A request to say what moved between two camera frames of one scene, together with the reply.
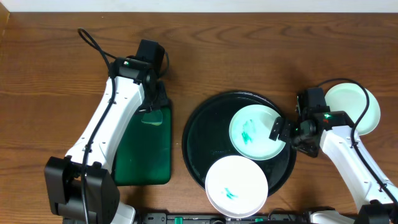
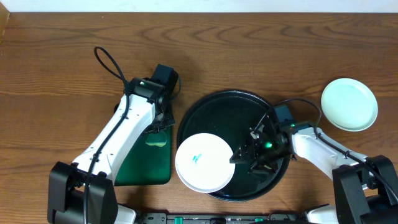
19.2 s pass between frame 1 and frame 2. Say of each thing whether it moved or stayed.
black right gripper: moved
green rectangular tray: stayed
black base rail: stayed
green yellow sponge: moved
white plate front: moved
